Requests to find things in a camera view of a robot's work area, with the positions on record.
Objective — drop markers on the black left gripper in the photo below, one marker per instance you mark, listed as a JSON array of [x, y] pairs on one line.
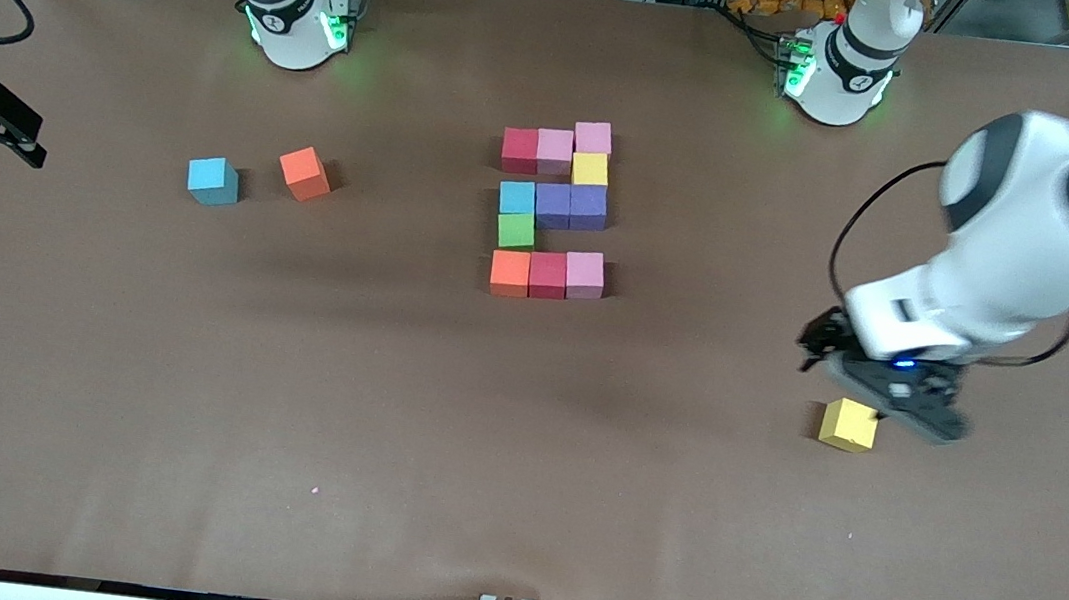
[[828, 335]]

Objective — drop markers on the pink foam cube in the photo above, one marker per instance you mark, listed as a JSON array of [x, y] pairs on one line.
[[554, 151], [593, 138], [585, 276]]

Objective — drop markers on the purple foam cube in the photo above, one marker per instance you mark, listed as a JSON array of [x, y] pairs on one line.
[[588, 208], [552, 205]]

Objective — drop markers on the red foam cube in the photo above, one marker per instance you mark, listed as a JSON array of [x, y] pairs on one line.
[[519, 150], [547, 275]]

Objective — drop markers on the yellow foam cube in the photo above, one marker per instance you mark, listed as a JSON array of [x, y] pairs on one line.
[[847, 428], [591, 169]]

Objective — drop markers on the orange foam cube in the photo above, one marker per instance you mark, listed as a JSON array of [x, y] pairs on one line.
[[510, 273], [305, 171]]

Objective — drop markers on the green foam cube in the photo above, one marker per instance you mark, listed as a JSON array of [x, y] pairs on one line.
[[516, 232]]

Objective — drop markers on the light blue foam cube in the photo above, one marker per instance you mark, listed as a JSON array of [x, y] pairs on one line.
[[211, 180], [517, 197]]

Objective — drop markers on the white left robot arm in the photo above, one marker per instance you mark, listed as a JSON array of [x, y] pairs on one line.
[[1024, 245]]

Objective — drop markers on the brown table cover sheet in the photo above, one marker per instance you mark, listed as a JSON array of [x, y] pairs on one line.
[[516, 459]]

